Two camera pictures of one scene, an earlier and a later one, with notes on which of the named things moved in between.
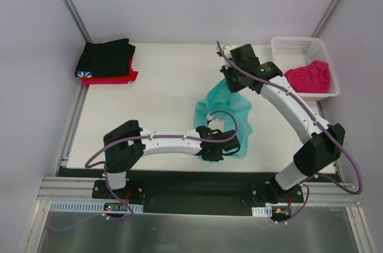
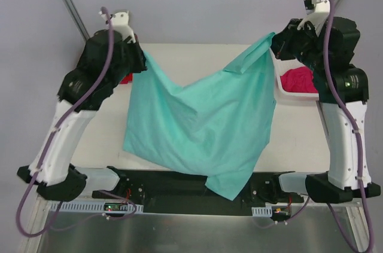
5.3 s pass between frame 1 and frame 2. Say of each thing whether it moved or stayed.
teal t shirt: moved
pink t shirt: stayed
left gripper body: moved
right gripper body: moved
